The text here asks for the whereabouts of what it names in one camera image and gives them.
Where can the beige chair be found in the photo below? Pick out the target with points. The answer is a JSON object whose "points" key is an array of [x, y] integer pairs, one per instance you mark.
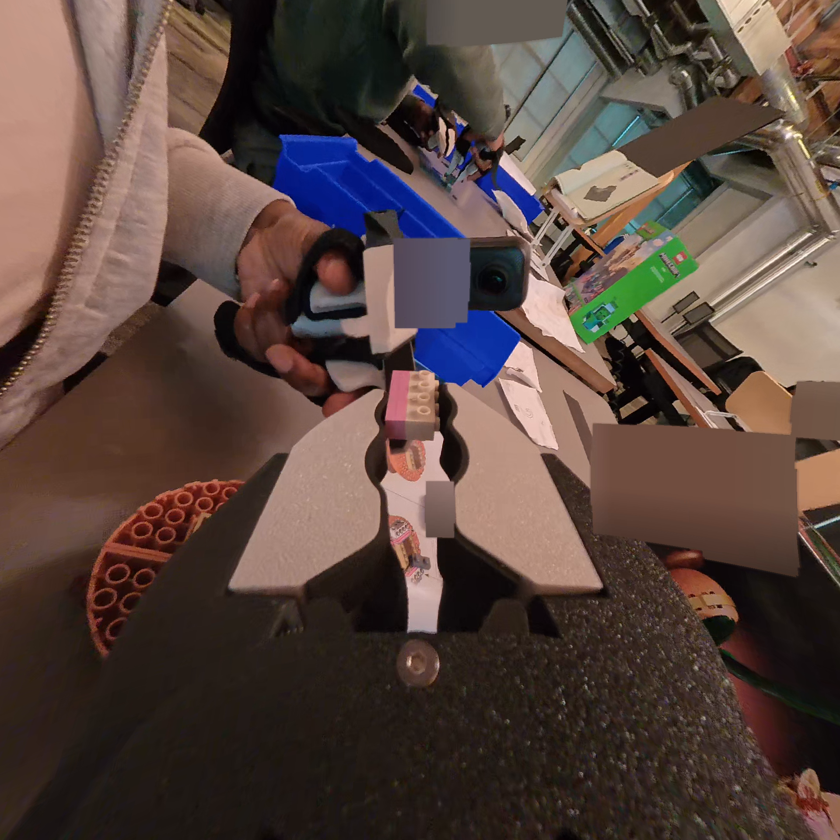
{"points": [[761, 400]]}

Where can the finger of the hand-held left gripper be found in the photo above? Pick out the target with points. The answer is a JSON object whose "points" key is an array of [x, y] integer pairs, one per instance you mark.
{"points": [[378, 295]]}

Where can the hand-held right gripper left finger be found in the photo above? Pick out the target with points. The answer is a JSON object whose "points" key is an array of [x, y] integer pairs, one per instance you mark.
{"points": [[309, 525]]}

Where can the grey desk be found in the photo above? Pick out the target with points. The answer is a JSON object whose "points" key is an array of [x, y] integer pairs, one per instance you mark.
{"points": [[131, 407]]}

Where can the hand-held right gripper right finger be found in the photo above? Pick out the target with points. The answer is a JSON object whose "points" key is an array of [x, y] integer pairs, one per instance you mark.
{"points": [[525, 525]]}

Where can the green building set box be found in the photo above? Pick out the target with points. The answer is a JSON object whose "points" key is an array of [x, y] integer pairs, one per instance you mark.
{"points": [[643, 282]]}

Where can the person's left hand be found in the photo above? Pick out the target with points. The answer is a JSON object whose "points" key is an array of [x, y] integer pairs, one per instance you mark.
{"points": [[269, 256]]}

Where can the blue plastic bin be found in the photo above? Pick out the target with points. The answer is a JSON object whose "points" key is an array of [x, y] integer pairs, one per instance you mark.
{"points": [[328, 177]]}

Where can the person's left forearm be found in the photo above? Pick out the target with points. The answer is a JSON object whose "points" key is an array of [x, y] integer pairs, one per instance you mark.
{"points": [[210, 197]]}

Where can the dark building set box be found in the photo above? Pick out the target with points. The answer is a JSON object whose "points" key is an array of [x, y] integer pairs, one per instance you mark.
{"points": [[788, 683]]}

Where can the open building instruction booklet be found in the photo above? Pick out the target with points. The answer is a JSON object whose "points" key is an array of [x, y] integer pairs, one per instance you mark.
{"points": [[418, 604]]}

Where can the round orange lego pot build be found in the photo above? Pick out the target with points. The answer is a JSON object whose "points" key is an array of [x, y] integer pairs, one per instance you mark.
{"points": [[145, 551]]}

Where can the pink brick plate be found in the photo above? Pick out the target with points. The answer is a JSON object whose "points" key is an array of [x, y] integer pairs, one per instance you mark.
{"points": [[395, 407]]}

